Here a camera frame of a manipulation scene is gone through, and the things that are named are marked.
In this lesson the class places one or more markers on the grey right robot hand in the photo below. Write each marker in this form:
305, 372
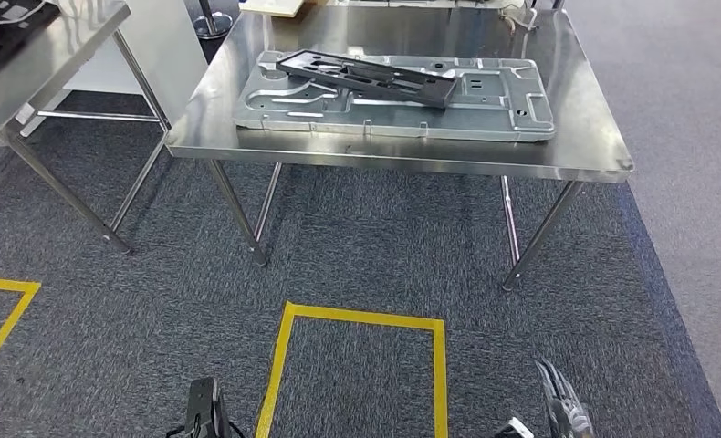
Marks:
566, 411

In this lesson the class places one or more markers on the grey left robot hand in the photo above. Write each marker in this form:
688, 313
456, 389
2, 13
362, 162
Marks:
203, 411

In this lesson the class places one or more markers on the black plastic plate bracket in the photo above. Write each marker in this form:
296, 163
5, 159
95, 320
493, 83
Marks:
384, 81

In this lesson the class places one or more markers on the stainless steel workbench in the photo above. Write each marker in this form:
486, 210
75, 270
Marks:
64, 66
578, 90

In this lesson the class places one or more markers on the yellow floor tape square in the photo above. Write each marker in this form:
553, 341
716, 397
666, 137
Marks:
4, 284
360, 317

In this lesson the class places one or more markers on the stamped grey metal panel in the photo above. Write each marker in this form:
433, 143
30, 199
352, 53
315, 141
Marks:
493, 115

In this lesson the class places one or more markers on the white panel board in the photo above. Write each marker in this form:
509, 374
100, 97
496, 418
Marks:
167, 60

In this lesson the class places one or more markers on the chrome barrier stanchion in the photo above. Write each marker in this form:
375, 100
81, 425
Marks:
212, 27

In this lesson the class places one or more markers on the pale wooden board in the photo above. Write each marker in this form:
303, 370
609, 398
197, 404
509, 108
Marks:
273, 7

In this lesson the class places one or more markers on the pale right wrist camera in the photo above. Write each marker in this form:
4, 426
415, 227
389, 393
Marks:
515, 428

